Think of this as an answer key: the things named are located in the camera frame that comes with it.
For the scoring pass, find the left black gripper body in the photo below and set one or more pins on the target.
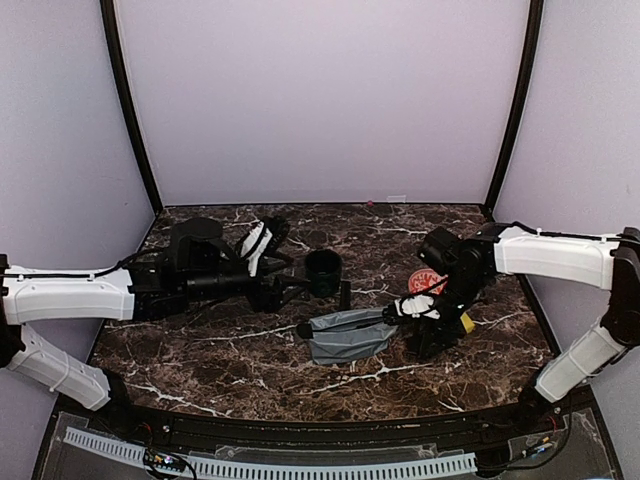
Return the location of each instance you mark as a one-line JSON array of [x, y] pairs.
[[264, 297]]

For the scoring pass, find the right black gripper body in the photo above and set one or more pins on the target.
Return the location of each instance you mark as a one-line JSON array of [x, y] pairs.
[[442, 331]]

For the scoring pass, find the black comb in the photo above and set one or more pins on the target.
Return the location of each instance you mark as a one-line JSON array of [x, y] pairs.
[[345, 296]]

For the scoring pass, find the grey zipper pouch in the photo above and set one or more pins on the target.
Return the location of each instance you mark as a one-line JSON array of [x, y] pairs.
[[346, 336]]

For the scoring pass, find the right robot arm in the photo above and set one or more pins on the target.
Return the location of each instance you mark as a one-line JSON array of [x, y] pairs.
[[592, 278]]

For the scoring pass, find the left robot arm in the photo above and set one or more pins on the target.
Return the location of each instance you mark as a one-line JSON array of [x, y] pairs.
[[197, 265]]

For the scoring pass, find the yellow sponge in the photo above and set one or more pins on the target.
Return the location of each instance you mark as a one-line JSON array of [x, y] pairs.
[[467, 323]]

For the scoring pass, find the dark green mug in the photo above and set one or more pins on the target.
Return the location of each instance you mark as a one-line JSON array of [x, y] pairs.
[[323, 271]]

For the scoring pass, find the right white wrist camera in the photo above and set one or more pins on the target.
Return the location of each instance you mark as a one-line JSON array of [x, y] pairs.
[[411, 308]]

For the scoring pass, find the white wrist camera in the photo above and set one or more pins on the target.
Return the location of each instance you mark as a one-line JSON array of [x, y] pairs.
[[264, 239], [411, 308]]

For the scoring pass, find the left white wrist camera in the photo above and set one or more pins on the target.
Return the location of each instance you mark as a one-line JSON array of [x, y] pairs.
[[264, 239]]

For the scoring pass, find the black front table rail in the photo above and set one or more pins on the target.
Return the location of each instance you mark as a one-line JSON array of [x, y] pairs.
[[483, 428]]

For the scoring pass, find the white slotted cable duct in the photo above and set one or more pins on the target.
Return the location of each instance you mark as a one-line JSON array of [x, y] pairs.
[[243, 463]]

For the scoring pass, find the right black frame post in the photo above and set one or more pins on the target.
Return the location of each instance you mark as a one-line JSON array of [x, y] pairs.
[[516, 111]]

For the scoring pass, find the black frame post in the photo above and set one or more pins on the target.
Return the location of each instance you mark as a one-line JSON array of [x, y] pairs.
[[516, 111], [117, 61]]

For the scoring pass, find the left black frame post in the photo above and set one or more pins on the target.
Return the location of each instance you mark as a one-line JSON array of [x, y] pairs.
[[117, 61]]

